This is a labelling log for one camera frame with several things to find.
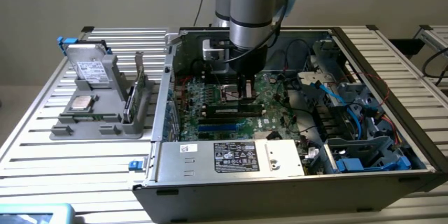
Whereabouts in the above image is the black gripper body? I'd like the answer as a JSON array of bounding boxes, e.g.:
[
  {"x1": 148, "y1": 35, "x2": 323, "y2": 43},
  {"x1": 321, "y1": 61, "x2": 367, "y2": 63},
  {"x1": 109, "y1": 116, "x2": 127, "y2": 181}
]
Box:
[{"x1": 229, "y1": 42, "x2": 269, "y2": 76}]

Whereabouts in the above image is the black RAM stick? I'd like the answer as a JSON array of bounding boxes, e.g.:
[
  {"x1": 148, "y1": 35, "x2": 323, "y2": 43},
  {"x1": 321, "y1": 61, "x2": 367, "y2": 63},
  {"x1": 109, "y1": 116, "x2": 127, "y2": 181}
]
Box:
[{"x1": 205, "y1": 104, "x2": 265, "y2": 116}]

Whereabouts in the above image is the green RAM stick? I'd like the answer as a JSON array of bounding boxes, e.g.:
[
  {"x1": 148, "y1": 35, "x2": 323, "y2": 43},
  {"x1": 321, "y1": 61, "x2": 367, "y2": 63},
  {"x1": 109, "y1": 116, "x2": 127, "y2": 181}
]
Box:
[{"x1": 71, "y1": 114, "x2": 117, "y2": 119}]

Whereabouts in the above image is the CPU socket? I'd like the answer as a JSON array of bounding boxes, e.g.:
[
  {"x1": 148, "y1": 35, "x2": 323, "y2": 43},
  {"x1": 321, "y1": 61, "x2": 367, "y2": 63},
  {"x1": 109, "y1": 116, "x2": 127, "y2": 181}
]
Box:
[{"x1": 217, "y1": 84, "x2": 243, "y2": 102}]

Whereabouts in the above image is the green motherboard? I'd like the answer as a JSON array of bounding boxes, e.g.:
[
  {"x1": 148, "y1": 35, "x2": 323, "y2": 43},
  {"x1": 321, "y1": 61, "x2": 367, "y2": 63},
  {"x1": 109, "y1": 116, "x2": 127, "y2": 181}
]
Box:
[{"x1": 175, "y1": 71, "x2": 303, "y2": 142}]

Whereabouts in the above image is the black expansion slot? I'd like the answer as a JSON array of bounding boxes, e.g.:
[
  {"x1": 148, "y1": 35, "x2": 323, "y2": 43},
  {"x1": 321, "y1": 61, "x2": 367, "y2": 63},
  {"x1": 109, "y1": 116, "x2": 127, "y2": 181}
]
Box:
[{"x1": 197, "y1": 118, "x2": 247, "y2": 126}]

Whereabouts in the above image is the blue expansion slot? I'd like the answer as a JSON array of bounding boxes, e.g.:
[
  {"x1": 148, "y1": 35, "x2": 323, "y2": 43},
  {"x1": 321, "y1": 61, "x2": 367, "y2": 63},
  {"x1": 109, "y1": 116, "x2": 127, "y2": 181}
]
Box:
[{"x1": 197, "y1": 124, "x2": 247, "y2": 132}]

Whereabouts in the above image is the grey metal disk bay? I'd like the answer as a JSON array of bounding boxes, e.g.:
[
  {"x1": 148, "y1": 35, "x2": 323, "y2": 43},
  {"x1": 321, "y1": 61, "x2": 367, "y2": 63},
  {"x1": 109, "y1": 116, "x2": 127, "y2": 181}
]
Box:
[{"x1": 297, "y1": 39, "x2": 383, "y2": 109}]

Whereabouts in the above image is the silver power supply unit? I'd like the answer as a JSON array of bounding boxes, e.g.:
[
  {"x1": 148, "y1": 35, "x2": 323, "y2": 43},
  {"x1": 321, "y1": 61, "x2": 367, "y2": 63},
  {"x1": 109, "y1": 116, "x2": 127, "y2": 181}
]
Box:
[{"x1": 152, "y1": 140, "x2": 305, "y2": 183}]

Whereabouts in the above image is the green graphics card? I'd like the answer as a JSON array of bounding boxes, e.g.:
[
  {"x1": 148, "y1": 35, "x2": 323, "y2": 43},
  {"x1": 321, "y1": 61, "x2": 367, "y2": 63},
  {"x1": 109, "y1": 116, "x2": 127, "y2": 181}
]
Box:
[{"x1": 133, "y1": 50, "x2": 147, "y2": 126}]

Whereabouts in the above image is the black flat disk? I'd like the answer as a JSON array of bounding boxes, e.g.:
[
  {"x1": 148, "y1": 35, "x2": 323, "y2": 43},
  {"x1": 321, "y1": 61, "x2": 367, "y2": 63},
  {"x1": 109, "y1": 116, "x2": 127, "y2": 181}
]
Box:
[{"x1": 123, "y1": 86, "x2": 136, "y2": 125}]

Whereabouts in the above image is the grey parts rack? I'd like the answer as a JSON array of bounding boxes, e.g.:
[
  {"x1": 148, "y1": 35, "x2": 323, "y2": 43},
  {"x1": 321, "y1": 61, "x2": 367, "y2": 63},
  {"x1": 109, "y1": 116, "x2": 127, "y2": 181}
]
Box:
[{"x1": 48, "y1": 54, "x2": 155, "y2": 141}]

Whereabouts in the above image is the open grey PC case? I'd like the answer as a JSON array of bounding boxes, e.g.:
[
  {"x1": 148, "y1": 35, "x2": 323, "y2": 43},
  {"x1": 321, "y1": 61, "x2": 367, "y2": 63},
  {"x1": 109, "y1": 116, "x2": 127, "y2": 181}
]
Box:
[{"x1": 132, "y1": 26, "x2": 448, "y2": 224}]

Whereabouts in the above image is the blue case latch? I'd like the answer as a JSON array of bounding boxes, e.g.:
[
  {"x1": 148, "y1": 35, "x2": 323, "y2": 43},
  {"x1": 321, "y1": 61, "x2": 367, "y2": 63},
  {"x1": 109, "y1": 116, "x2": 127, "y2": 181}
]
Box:
[{"x1": 128, "y1": 158, "x2": 147, "y2": 173}]

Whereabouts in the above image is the blue drive caddy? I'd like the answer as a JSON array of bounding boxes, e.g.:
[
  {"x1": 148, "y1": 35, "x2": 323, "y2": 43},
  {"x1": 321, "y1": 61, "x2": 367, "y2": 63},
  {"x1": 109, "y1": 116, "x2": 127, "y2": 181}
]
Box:
[{"x1": 335, "y1": 155, "x2": 411, "y2": 174}]

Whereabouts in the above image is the silver hard disk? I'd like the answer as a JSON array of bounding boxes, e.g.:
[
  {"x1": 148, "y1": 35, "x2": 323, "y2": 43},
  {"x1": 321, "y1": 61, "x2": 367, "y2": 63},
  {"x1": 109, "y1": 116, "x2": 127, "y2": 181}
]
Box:
[{"x1": 65, "y1": 43, "x2": 109, "y2": 86}]

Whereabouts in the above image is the silver CPU chip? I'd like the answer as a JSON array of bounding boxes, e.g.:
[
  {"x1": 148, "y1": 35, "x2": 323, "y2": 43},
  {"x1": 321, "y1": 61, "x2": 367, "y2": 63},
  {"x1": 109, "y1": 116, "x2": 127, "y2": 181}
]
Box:
[{"x1": 71, "y1": 94, "x2": 95, "y2": 110}]

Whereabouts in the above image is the neighbouring slatted metal table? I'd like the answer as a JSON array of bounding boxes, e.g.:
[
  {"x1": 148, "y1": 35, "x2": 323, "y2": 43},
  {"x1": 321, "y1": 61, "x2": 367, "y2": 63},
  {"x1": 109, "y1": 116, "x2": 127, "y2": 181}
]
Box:
[{"x1": 412, "y1": 24, "x2": 448, "y2": 88}]

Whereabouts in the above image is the light blue device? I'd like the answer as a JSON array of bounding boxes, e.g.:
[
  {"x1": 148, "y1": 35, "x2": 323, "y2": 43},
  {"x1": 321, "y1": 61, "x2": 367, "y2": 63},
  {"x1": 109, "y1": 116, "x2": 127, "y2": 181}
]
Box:
[{"x1": 0, "y1": 202, "x2": 76, "y2": 224}]

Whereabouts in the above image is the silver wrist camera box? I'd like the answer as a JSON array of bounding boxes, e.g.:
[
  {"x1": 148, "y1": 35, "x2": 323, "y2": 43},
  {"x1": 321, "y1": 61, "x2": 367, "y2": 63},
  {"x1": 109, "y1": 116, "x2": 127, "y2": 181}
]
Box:
[{"x1": 201, "y1": 38, "x2": 232, "y2": 61}]

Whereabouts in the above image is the black power wire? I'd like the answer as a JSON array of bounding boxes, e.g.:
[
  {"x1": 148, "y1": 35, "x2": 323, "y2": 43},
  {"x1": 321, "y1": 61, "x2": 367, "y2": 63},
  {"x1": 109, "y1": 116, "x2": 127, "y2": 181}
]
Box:
[{"x1": 283, "y1": 39, "x2": 313, "y2": 83}]

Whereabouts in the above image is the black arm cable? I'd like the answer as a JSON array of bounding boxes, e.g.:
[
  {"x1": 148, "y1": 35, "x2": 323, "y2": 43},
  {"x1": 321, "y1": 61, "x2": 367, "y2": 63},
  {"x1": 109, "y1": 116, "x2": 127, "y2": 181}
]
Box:
[{"x1": 223, "y1": 0, "x2": 292, "y2": 63}]

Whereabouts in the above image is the thin black wall cable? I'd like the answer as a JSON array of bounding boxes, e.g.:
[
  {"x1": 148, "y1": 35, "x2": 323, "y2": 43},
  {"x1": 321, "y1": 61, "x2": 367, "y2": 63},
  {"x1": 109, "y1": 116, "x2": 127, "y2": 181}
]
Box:
[{"x1": 193, "y1": 0, "x2": 208, "y2": 27}]

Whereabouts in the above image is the blue data wire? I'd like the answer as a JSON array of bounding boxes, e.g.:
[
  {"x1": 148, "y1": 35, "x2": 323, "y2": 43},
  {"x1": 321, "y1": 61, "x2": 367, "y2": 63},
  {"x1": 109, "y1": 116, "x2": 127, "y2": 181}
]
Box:
[{"x1": 312, "y1": 81, "x2": 377, "y2": 141}]

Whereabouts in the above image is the thin red wire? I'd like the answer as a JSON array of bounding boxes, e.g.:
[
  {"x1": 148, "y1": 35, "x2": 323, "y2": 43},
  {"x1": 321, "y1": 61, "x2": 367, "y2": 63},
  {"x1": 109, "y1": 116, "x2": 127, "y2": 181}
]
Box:
[{"x1": 344, "y1": 69, "x2": 391, "y2": 109}]

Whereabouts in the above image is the thick black cable loop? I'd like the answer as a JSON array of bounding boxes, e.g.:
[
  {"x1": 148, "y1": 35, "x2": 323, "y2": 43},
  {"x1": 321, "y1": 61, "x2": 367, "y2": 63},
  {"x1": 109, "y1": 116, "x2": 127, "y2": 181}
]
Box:
[{"x1": 423, "y1": 47, "x2": 448, "y2": 86}]

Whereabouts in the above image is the blue disk bracket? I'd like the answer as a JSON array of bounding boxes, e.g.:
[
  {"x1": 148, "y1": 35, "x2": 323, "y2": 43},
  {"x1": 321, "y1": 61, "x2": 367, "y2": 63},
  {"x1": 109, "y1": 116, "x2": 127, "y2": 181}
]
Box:
[{"x1": 56, "y1": 37, "x2": 77, "y2": 57}]

